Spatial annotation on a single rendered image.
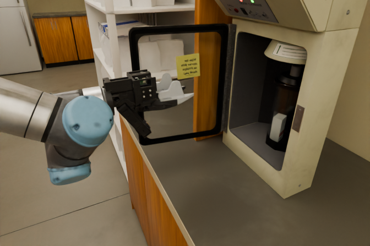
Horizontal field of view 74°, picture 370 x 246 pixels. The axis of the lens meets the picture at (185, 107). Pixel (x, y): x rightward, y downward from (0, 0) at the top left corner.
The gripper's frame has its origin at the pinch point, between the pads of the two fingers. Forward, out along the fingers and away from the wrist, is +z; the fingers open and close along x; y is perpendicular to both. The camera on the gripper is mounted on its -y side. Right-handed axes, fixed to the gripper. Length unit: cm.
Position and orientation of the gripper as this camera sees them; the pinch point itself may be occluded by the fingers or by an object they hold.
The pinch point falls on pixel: (184, 93)
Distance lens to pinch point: 65.1
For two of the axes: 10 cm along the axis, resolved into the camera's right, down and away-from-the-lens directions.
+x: -4.1, -3.9, 8.3
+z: 9.1, -2.0, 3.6
